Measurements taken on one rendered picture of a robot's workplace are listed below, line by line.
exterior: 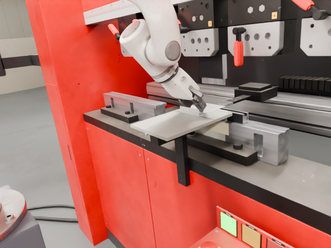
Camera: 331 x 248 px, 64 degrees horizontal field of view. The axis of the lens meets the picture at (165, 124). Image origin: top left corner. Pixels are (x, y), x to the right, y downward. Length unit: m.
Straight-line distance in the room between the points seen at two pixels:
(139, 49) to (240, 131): 0.39
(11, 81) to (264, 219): 9.40
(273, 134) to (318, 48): 0.25
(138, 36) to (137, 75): 1.05
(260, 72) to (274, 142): 0.66
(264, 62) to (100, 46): 0.88
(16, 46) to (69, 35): 8.33
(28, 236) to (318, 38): 0.65
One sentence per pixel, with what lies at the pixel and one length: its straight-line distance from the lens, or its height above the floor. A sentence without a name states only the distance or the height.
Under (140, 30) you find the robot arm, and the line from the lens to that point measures 0.68.
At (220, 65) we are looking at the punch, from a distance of 0.86.
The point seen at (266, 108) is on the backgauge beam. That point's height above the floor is 0.95.
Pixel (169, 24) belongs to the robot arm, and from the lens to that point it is 0.64.
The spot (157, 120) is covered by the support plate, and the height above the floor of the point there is 1.00.
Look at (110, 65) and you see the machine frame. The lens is 1.62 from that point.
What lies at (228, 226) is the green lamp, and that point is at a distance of 0.69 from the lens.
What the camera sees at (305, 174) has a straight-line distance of 0.78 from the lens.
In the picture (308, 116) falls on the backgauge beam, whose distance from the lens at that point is 1.02.
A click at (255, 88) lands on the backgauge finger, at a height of 1.03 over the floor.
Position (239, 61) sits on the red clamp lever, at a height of 1.17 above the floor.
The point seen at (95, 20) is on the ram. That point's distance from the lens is 1.46.
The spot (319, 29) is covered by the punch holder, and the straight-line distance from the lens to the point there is 0.67.
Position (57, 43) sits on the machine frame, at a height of 1.26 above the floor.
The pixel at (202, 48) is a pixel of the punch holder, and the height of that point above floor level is 1.20.
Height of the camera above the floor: 1.25
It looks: 18 degrees down
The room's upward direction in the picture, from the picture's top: 6 degrees counter-clockwise
